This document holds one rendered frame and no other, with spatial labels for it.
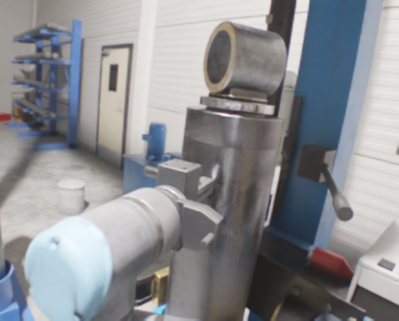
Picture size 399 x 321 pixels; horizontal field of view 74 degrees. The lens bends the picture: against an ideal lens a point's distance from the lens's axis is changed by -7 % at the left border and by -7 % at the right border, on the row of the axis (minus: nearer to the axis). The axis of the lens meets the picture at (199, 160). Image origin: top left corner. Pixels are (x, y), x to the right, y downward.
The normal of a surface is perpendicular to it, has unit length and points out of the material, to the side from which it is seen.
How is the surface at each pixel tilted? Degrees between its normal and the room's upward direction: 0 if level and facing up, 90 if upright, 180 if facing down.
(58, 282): 85
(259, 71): 104
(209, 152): 90
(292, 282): 90
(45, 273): 85
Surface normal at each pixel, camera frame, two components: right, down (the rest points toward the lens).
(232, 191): 0.00, 0.24
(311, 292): -0.72, 0.08
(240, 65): 0.34, 0.49
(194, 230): -0.41, 0.17
